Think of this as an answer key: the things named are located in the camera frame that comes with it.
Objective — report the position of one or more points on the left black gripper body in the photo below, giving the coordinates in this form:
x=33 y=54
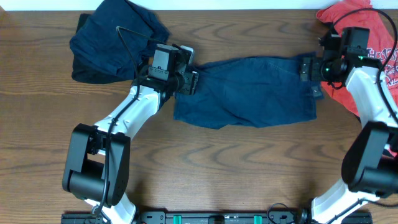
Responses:
x=190 y=84

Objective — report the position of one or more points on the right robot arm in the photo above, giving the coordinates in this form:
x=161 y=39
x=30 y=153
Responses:
x=367 y=175

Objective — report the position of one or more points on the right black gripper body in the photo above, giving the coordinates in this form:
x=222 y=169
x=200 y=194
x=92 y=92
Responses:
x=316 y=71

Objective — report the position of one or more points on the red printed t-shirt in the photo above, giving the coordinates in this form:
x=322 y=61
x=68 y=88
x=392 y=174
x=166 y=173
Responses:
x=379 y=45

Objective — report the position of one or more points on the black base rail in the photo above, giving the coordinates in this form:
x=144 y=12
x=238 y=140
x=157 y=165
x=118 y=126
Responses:
x=211 y=218

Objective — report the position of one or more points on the folded black garment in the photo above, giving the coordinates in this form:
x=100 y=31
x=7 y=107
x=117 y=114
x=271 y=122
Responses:
x=99 y=56

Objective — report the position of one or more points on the navy blue shorts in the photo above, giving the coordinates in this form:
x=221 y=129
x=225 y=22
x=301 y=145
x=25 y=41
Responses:
x=136 y=22
x=253 y=91

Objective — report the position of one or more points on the folded navy blue shorts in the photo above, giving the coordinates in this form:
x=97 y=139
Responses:
x=136 y=22

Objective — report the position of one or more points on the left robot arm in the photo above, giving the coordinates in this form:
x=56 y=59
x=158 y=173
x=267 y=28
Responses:
x=97 y=164

